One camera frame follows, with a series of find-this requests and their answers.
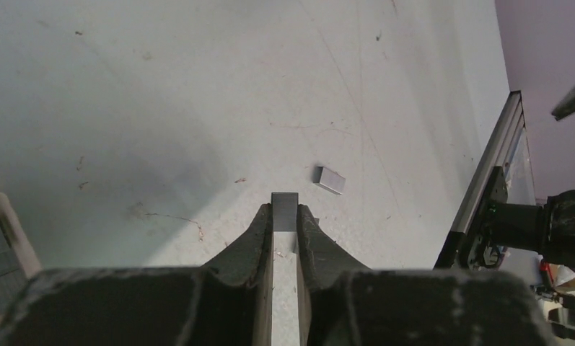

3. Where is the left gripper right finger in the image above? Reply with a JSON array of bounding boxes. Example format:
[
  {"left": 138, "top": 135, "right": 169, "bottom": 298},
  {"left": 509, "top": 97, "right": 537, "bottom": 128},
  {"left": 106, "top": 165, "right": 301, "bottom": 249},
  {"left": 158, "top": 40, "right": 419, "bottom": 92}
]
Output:
[{"left": 297, "top": 205, "right": 555, "bottom": 345}]

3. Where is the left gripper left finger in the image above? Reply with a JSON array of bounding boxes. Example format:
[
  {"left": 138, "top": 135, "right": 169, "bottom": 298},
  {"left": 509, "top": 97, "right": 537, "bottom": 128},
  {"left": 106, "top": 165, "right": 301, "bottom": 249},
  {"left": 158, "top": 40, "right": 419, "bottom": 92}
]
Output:
[{"left": 0, "top": 204, "right": 273, "bottom": 345}]

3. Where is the staple strip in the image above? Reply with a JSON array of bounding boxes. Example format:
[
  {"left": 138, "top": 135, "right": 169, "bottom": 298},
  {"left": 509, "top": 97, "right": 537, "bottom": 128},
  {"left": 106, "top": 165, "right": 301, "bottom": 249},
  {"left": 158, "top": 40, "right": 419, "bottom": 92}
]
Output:
[
  {"left": 271, "top": 192, "right": 299, "bottom": 232},
  {"left": 312, "top": 166, "right": 346, "bottom": 195}
]

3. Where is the white staple box barcode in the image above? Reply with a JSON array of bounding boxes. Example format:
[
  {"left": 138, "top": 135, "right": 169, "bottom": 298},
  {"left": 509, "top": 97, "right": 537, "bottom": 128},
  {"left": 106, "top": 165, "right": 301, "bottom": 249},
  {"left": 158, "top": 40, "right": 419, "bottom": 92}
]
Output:
[{"left": 0, "top": 192, "right": 41, "bottom": 316}]

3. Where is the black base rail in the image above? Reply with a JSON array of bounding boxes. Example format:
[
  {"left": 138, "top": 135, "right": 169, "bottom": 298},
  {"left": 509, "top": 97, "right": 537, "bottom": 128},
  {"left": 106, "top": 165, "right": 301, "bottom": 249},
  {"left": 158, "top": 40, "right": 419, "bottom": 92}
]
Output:
[{"left": 434, "top": 166, "right": 508, "bottom": 270}]

